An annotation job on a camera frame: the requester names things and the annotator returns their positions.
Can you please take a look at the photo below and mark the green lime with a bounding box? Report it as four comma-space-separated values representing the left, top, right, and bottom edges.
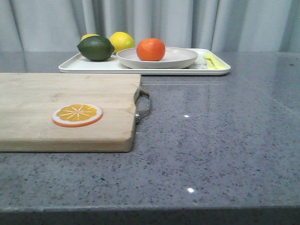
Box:
77, 36, 114, 61

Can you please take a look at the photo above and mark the wooden cutting board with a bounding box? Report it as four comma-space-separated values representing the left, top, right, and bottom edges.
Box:
0, 73, 141, 152

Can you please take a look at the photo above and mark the yellow lemon back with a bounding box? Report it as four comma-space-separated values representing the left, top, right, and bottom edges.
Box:
81, 34, 98, 41

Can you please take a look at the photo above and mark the yellow lemon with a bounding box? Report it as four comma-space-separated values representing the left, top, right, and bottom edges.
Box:
81, 34, 98, 41
109, 31, 135, 53

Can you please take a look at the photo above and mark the grey curtain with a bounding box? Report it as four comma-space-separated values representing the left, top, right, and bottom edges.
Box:
0, 0, 300, 53

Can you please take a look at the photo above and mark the yellow plastic fork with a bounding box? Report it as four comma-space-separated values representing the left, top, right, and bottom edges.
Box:
203, 52, 217, 69

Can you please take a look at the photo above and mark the orange slice coaster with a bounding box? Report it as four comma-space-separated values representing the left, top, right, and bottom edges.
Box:
52, 103, 103, 128

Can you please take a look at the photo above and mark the metal board handle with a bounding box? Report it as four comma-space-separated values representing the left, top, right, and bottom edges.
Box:
135, 90, 151, 124

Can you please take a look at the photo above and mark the white bear tray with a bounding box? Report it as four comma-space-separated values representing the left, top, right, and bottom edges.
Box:
59, 48, 231, 75

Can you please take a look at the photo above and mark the beige round plate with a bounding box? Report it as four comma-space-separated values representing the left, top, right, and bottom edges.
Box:
116, 47, 198, 69

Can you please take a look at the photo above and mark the yellow lemon front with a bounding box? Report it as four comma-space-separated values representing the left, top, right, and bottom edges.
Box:
109, 31, 135, 53

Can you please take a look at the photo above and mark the orange fruit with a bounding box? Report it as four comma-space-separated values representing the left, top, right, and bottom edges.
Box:
136, 38, 165, 61

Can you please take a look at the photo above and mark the yellow plastic utensil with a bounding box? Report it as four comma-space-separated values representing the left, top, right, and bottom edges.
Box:
207, 57, 228, 69

